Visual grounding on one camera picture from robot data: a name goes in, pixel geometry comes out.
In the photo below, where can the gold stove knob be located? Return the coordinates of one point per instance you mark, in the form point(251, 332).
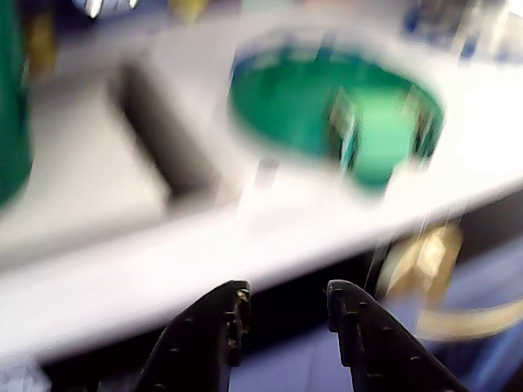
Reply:
point(425, 261)

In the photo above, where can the steel skimmer spoon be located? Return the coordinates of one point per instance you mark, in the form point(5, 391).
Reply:
point(106, 5)

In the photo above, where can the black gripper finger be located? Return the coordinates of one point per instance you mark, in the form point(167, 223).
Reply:
point(376, 343)
point(196, 343)

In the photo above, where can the green container lid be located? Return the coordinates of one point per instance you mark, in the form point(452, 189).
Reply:
point(286, 106)

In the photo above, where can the blue toy kitchen unit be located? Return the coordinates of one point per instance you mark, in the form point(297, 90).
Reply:
point(122, 265)

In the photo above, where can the grey sink basin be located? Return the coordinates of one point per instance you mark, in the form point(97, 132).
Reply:
point(163, 134)

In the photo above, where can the green ribbed container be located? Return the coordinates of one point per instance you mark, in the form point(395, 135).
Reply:
point(12, 102)

